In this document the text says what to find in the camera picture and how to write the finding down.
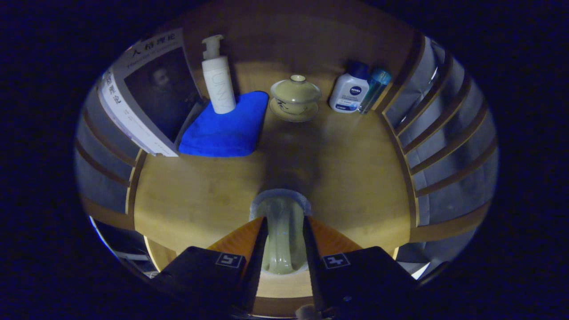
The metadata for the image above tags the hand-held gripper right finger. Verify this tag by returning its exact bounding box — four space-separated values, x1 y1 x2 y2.
304 216 418 312

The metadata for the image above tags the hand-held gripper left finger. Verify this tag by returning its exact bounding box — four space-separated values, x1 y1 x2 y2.
151 216 269 310

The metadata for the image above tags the pale green translucent container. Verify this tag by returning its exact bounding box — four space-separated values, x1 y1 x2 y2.
249 188 313 275

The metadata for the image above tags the wooden countertop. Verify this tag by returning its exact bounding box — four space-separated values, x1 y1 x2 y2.
133 62 412 312

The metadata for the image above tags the wooden cabinet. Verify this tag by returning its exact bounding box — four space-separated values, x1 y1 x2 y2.
73 9 498 312

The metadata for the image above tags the blue folded cloth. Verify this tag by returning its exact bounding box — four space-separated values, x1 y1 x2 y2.
179 91 270 158

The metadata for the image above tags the beige lidded tea bowl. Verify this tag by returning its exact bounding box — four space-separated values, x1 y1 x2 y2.
269 75 322 123

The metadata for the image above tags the white lotion bottle blue cap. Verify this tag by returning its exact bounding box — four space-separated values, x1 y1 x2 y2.
329 61 370 113

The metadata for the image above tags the white pump bottle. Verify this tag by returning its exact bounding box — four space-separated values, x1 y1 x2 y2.
201 35 237 115

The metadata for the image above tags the teal slim bottle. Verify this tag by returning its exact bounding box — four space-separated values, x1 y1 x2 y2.
358 68 392 115

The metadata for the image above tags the grey portrait cover book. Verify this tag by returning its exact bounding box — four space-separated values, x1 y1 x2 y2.
98 28 206 157

